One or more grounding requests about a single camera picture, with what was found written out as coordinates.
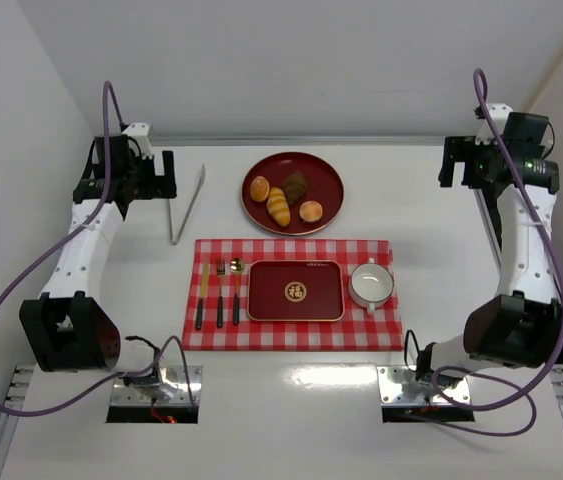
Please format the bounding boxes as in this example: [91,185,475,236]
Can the stainless steel tongs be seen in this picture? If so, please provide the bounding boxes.
[167,165,206,246]

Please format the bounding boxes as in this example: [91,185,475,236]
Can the sesame bun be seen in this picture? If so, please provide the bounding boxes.
[249,176,270,203]

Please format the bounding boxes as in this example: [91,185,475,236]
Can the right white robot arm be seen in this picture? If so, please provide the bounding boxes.
[415,103,563,386]

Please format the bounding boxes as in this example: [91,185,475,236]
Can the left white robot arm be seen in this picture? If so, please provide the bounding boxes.
[19,123,177,372]

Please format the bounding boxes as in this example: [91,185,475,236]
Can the striped orange bread roll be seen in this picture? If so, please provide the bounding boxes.
[266,187,291,227]

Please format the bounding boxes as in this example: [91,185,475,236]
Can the dark brown bread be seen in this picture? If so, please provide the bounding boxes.
[282,171,308,205]

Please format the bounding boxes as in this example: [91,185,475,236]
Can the round red plate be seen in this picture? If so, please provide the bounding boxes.
[240,152,344,236]

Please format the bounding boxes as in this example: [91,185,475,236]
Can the round pale bun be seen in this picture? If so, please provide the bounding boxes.
[299,200,323,223]

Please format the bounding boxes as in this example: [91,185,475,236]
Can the red white checkered cloth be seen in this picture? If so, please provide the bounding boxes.
[183,239,403,351]

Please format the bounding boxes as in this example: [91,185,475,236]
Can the rectangular red tray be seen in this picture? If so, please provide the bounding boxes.
[247,260,345,323]

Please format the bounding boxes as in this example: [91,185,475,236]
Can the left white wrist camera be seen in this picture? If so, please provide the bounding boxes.
[120,122,154,159]

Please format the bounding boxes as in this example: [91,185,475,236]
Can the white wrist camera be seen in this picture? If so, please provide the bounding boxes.
[120,122,154,159]
[476,103,514,145]

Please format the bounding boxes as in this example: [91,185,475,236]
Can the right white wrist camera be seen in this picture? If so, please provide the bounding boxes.
[476,103,514,145]

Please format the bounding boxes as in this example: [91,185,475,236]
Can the gold knife black handle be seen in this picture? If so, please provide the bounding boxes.
[194,262,210,331]

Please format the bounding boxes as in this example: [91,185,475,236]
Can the gold fork black handle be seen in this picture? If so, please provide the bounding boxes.
[215,257,226,329]

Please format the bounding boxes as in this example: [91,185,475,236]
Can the gold spoon black handle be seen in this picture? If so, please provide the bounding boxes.
[230,257,245,326]

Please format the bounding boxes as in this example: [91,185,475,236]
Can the white two-handled bowl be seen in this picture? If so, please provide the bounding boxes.
[348,258,394,315]

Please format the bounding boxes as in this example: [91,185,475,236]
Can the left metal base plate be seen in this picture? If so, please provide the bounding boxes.
[110,366,203,408]

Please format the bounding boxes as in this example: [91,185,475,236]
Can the metal base plate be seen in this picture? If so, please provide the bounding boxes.
[377,365,452,408]
[110,366,203,408]

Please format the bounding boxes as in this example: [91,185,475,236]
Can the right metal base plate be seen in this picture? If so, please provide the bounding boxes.
[377,365,452,408]

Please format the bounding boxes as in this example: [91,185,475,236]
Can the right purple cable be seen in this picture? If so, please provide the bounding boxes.
[425,67,563,438]

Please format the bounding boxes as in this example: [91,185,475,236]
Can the aluminium table frame rail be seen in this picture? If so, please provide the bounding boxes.
[0,137,563,479]

